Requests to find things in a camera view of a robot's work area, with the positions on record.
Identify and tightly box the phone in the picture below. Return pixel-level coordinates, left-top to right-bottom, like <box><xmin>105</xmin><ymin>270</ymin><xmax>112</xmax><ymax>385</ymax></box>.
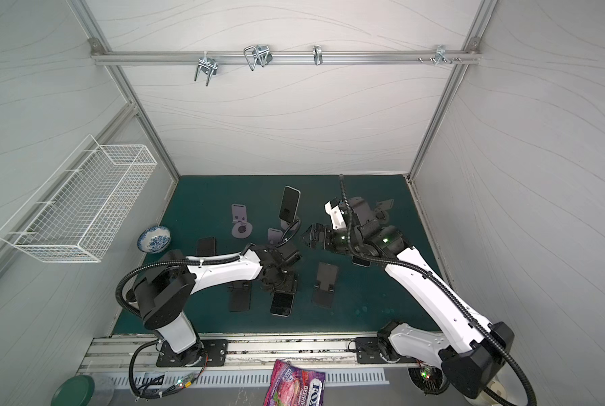
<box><xmin>270</xmin><ymin>288</ymin><xmax>297</xmax><ymax>317</ymax></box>
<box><xmin>352</xmin><ymin>256</ymin><xmax>371</xmax><ymax>268</ymax></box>
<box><xmin>279</xmin><ymin>186</ymin><xmax>301</xmax><ymax>223</ymax></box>

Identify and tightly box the round stand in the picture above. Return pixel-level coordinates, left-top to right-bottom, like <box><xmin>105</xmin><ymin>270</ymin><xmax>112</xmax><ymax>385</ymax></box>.
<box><xmin>267</xmin><ymin>228</ymin><xmax>286</xmax><ymax>245</ymax></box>
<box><xmin>375</xmin><ymin>199</ymin><xmax>395</xmax><ymax>212</ymax></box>
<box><xmin>231</xmin><ymin>204</ymin><xmax>253</xmax><ymax>240</ymax></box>

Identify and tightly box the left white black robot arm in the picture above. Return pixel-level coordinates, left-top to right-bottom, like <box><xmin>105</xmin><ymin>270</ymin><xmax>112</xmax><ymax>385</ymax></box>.
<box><xmin>115</xmin><ymin>239</ymin><xmax>301</xmax><ymax>357</ymax></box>

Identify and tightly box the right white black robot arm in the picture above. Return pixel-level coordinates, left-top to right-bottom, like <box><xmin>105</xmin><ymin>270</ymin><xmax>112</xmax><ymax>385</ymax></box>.
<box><xmin>302</xmin><ymin>189</ymin><xmax>537</xmax><ymax>405</ymax></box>

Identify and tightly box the front right folding stand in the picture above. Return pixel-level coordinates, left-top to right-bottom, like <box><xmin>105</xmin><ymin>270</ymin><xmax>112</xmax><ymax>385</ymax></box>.
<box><xmin>312</xmin><ymin>262</ymin><xmax>339</xmax><ymax>309</ymax></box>

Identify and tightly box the folding stand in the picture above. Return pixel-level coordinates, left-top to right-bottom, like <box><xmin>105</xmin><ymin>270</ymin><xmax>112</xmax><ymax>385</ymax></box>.
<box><xmin>312</xmin><ymin>262</ymin><xmax>339</xmax><ymax>309</ymax></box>
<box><xmin>229</xmin><ymin>281</ymin><xmax>252</xmax><ymax>313</ymax></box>

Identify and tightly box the front left folding stand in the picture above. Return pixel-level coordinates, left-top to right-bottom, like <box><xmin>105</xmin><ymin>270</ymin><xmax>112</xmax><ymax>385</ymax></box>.
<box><xmin>229</xmin><ymin>281</ymin><xmax>252</xmax><ymax>313</ymax></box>

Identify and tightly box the pink snack bag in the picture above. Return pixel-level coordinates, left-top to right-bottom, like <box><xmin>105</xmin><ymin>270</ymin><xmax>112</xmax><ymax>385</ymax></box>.
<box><xmin>263</xmin><ymin>360</ymin><xmax>326</xmax><ymax>406</ymax></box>

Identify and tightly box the blue white ceramic bowl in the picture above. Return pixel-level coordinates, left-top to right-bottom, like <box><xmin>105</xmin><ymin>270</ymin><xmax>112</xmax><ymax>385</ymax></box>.
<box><xmin>137</xmin><ymin>225</ymin><xmax>172</xmax><ymax>254</ymax></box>

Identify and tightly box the white vent grille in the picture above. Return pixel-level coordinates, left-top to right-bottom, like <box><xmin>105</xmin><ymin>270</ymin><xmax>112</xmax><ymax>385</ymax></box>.
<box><xmin>134</xmin><ymin>368</ymin><xmax>390</xmax><ymax>388</ymax></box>

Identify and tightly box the centre metal U-bolt clamp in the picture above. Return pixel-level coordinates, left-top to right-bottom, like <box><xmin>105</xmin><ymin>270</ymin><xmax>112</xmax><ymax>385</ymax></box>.
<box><xmin>243</xmin><ymin>44</ymin><xmax>273</xmax><ymax>71</ymax></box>

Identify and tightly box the metal u-bolt clamp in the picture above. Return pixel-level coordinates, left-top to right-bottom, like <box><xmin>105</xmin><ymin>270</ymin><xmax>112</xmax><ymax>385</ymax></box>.
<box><xmin>194</xmin><ymin>52</ymin><xmax>218</xmax><ymax>86</ymax></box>
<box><xmin>243</xmin><ymin>44</ymin><xmax>273</xmax><ymax>71</ymax></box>

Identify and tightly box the left metal U-bolt clamp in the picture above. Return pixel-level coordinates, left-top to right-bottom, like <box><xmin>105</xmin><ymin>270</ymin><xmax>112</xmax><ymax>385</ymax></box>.
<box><xmin>194</xmin><ymin>52</ymin><xmax>218</xmax><ymax>86</ymax></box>

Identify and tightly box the aluminium cross bar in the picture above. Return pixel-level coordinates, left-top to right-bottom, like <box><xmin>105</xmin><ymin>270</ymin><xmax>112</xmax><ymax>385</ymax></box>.
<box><xmin>91</xmin><ymin>48</ymin><xmax>483</xmax><ymax>67</ymax></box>

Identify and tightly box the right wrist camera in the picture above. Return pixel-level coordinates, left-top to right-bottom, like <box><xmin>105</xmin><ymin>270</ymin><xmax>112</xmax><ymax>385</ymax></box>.
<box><xmin>324</xmin><ymin>198</ymin><xmax>346</xmax><ymax>231</ymax></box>

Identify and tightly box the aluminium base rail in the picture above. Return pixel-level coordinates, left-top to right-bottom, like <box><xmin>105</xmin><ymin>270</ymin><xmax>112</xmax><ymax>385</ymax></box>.
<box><xmin>77</xmin><ymin>328</ymin><xmax>450</xmax><ymax>373</ymax></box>

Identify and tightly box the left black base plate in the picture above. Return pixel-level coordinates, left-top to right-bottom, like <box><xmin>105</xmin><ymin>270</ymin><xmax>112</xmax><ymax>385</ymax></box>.
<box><xmin>156</xmin><ymin>339</ymin><xmax>228</xmax><ymax>368</ymax></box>

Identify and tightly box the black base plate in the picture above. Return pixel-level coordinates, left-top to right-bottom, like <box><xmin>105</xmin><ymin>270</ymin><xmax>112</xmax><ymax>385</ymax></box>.
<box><xmin>348</xmin><ymin>337</ymin><xmax>419</xmax><ymax>365</ymax></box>
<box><xmin>156</xmin><ymin>339</ymin><xmax>228</xmax><ymax>368</ymax></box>

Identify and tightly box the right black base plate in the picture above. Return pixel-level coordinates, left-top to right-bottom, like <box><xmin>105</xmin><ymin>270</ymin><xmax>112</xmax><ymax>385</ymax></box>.
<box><xmin>348</xmin><ymin>337</ymin><xmax>419</xmax><ymax>365</ymax></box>

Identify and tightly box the small metal bracket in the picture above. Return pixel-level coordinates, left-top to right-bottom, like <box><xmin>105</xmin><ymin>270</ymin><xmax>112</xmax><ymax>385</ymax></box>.
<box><xmin>312</xmin><ymin>45</ymin><xmax>323</xmax><ymax>66</ymax></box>

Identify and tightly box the right metal bolt bracket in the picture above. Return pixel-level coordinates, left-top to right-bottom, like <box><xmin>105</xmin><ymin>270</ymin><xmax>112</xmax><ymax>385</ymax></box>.
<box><xmin>418</xmin><ymin>45</ymin><xmax>463</xmax><ymax>65</ymax></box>

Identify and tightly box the white wire basket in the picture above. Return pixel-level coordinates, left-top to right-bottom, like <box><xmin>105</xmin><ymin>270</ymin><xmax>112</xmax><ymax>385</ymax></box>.
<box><xmin>0</xmin><ymin>135</ymin><xmax>157</xmax><ymax>263</ymax></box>

